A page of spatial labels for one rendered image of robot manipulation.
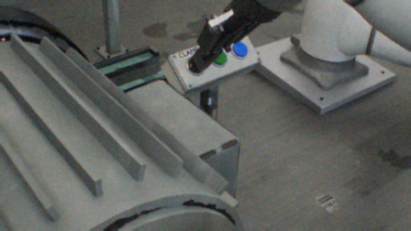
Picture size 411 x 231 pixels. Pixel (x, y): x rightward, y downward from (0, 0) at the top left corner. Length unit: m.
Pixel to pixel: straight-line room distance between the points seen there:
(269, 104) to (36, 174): 1.07
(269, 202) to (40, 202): 0.81
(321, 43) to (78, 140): 1.09
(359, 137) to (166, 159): 0.99
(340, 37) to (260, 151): 0.36
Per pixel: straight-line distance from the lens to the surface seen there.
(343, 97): 1.32
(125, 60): 1.21
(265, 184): 1.05
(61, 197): 0.23
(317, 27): 1.30
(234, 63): 0.93
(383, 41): 1.28
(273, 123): 1.22
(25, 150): 0.26
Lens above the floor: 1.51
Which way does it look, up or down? 36 degrees down
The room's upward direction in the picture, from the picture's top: 2 degrees clockwise
